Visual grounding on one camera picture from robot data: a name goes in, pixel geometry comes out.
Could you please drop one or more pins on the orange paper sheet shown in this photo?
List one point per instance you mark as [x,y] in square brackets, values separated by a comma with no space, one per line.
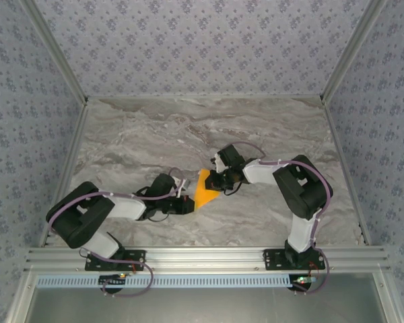
[203,195]

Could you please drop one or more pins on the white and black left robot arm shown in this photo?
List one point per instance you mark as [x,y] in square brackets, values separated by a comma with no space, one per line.
[97,242]

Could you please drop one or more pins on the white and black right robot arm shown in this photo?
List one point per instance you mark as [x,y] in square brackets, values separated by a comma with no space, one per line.
[301,232]

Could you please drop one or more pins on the grey sheet metal panel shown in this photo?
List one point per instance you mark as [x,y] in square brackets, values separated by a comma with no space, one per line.
[205,306]

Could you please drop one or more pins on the small circuit board with LED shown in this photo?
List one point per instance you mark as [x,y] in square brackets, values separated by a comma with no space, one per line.
[303,280]
[112,280]

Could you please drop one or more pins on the wide aluminium mounting rail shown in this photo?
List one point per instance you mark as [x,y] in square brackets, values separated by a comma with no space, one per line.
[205,257]

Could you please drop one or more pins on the thin aluminium table rail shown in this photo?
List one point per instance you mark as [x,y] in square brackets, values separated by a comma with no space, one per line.
[205,97]

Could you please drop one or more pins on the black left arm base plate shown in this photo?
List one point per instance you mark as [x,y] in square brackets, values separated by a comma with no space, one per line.
[138,264]

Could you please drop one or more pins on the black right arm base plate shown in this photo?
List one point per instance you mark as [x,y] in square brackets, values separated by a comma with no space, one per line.
[272,262]

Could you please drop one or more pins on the aluminium table side rail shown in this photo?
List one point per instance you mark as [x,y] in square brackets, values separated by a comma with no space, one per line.
[74,141]
[340,151]

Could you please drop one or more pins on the aluminium frame post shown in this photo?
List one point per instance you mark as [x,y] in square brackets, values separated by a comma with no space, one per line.
[58,54]
[350,50]

